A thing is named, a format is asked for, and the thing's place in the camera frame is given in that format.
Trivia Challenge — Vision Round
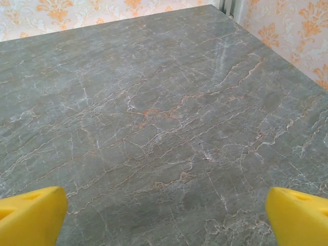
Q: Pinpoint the aluminium right rear frame post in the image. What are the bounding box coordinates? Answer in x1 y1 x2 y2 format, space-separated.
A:
219 0 238 19

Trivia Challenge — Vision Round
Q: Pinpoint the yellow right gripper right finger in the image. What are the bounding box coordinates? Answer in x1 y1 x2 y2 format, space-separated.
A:
265 187 328 246

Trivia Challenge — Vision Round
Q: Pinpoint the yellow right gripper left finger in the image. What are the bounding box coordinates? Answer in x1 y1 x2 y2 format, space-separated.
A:
0 186 69 246

